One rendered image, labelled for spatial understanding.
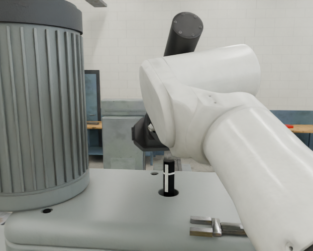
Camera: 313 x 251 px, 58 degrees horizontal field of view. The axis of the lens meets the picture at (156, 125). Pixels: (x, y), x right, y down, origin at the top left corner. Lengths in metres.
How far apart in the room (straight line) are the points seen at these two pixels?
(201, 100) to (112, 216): 0.27
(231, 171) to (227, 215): 0.26
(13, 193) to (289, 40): 7.17
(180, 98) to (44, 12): 0.28
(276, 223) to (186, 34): 0.21
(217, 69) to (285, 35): 7.11
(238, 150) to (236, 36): 6.94
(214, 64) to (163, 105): 0.08
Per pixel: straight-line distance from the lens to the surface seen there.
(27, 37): 0.45
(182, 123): 0.23
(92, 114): 7.35
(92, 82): 7.27
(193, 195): 0.51
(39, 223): 0.46
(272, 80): 7.29
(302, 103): 7.56
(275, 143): 0.20
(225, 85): 0.30
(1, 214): 3.02
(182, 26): 0.32
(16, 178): 0.48
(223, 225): 0.42
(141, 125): 0.48
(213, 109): 0.22
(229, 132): 0.21
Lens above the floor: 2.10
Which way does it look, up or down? 11 degrees down
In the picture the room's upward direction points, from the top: straight up
